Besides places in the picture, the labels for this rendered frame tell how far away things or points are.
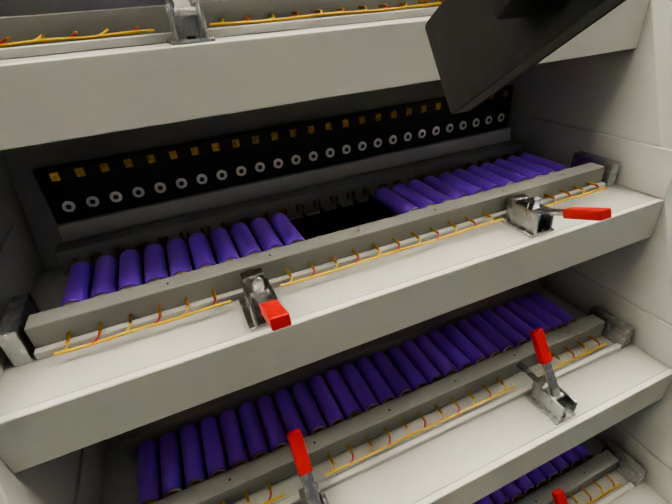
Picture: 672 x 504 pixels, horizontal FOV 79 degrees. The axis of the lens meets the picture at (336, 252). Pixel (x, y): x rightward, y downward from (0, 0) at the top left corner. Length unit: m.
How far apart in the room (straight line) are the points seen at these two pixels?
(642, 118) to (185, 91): 0.45
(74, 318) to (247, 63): 0.22
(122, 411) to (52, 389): 0.04
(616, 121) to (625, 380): 0.29
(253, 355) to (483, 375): 0.27
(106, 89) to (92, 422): 0.21
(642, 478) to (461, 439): 0.31
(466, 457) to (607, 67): 0.44
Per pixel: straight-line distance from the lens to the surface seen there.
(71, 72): 0.31
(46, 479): 0.41
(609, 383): 0.57
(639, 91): 0.55
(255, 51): 0.31
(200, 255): 0.38
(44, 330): 0.35
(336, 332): 0.33
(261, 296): 0.30
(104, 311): 0.34
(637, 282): 0.59
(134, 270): 0.39
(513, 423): 0.49
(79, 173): 0.44
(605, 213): 0.38
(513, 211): 0.44
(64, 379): 0.33
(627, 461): 0.71
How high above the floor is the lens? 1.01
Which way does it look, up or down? 11 degrees down
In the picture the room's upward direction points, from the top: 13 degrees counter-clockwise
